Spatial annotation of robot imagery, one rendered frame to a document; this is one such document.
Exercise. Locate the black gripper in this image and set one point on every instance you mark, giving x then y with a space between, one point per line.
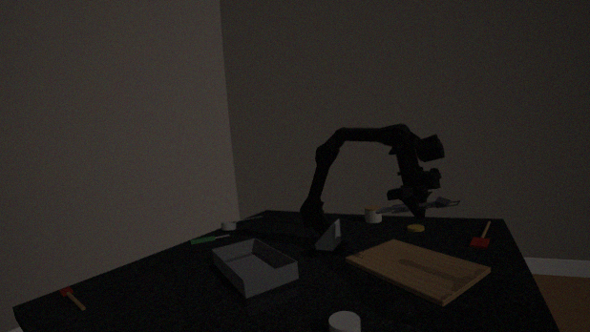
409 194

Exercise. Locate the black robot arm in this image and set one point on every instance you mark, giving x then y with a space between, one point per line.
403 142

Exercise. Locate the brown wooden board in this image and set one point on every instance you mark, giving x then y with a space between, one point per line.
430 275

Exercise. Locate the grey cylinder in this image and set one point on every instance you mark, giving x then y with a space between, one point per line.
344 321

